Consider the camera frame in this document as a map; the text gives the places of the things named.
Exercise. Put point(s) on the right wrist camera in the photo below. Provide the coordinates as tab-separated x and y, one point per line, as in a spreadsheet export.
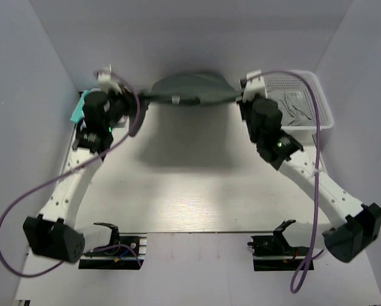
253	84

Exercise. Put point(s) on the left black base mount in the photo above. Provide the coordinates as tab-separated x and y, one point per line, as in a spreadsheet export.
129	254

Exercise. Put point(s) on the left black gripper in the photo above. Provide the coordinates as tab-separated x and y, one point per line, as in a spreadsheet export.
128	98

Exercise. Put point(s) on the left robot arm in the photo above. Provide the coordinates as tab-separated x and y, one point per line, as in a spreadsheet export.
52	234

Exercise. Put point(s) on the white plastic basket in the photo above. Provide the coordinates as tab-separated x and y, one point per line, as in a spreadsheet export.
311	91

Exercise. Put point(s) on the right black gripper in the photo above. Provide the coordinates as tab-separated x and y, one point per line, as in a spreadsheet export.
243	105

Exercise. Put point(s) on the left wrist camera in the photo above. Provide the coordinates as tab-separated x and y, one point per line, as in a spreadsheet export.
106	81

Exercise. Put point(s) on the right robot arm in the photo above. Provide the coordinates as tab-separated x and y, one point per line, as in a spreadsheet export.
351	225

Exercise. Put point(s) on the light grey t-shirt in basket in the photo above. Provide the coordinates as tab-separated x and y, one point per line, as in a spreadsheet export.
294	108

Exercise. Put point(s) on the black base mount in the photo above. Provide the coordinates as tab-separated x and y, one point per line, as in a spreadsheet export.
271	254
129	254

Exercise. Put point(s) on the dark grey t-shirt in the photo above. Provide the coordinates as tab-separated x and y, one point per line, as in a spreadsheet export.
204	88

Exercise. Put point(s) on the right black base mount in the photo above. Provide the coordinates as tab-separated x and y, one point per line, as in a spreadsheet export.
271	254

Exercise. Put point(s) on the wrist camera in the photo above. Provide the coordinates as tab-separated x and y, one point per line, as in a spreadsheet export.
253	84
106	81

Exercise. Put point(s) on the folded white t-shirt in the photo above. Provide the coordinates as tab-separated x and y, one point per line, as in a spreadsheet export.
122	122

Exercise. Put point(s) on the folded teal t-shirt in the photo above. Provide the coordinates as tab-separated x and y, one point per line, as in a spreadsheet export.
78	114

